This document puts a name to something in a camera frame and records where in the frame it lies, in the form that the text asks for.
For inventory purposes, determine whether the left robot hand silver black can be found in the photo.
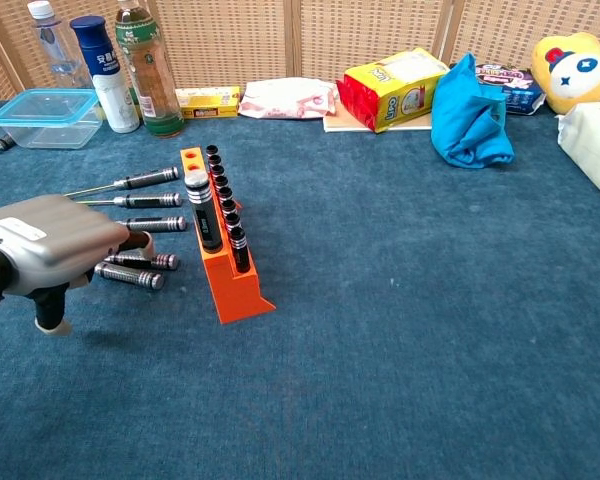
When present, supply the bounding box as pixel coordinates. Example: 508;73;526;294
0;193;156;337

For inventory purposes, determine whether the blue cloth bag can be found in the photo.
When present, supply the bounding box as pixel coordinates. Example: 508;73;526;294
429;52;516;170

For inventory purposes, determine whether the orange tool holder stand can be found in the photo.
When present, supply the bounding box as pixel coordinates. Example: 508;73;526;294
179;146;277;325

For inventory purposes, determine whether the slim black silver screwdriver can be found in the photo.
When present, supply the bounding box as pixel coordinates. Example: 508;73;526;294
64;167;180;197
103;252;180;272
82;192;184;209
93;262;166;291
117;215;188;234

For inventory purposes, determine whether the clear container with blue lid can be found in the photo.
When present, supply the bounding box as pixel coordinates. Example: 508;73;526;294
0;88;105;150

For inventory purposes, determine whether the yellow cardboard box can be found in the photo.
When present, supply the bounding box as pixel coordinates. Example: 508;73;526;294
174;86;242;120

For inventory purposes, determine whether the white bottle with blue cap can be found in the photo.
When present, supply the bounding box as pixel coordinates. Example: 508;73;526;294
69;15;141;135

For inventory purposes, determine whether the pink wet wipes pack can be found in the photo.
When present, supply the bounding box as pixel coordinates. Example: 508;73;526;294
238;77;340;121

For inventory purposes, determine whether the yellow red snack bag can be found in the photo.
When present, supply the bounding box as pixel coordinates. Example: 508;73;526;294
335;47;451;134

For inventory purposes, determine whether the clear plastic water bottle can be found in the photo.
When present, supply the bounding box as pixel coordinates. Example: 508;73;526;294
27;0;95;91

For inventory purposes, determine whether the green-label tea bottle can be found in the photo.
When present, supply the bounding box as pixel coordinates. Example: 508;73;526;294
114;0;186;139

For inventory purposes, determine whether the large black-handled screwdriver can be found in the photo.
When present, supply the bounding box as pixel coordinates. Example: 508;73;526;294
184;169;225;253

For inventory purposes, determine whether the wicker folding screen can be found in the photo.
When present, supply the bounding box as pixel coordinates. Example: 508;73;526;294
0;0;600;101

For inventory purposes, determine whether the dark purple printed package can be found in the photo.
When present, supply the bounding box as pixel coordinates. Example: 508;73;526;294
473;62;549;116

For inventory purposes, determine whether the yellow plush toy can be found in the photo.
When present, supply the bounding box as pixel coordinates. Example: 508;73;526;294
531;31;600;115

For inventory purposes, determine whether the white soft tissue pack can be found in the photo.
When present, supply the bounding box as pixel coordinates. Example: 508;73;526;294
557;99;600;212

